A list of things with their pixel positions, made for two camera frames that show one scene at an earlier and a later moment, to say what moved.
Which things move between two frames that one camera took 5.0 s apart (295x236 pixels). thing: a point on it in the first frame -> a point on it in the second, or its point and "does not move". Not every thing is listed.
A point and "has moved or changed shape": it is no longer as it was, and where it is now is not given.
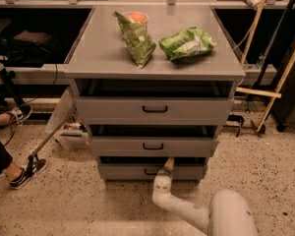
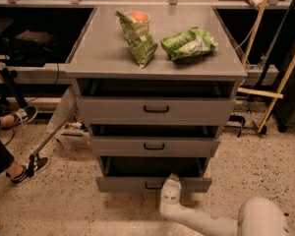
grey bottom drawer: x=148 y=171 has moved or changed shape
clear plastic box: x=73 y=136 does not move
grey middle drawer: x=154 y=147 does not move
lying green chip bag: x=187 y=43 does not move
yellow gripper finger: x=169 y=163 -> x=174 y=176
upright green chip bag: x=136 y=36 does not move
